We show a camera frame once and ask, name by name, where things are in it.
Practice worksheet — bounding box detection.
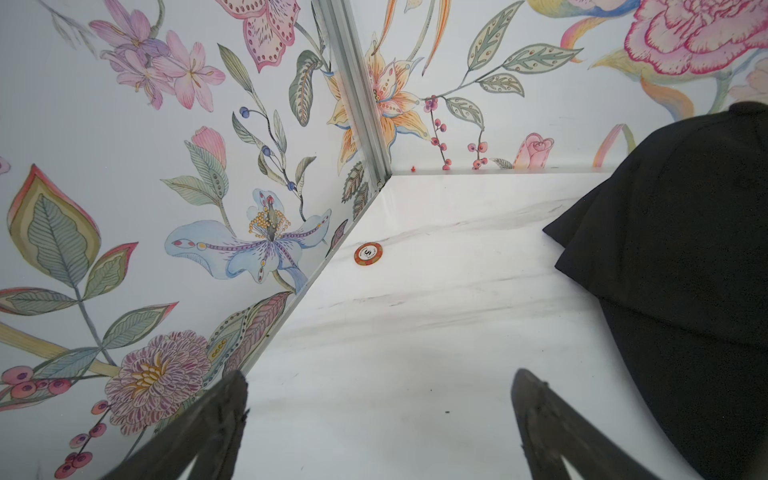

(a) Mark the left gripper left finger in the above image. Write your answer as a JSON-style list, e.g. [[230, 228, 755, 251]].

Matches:
[[104, 370, 248, 480]]

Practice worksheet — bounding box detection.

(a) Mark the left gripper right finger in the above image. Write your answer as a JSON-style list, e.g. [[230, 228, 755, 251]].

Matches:
[[510, 369, 656, 480]]

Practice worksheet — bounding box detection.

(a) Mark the black cap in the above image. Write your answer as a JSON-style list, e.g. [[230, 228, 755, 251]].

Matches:
[[545, 101, 767, 479]]

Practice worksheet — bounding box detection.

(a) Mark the small round wall sticker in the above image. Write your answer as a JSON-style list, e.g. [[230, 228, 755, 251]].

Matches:
[[354, 242, 383, 266]]

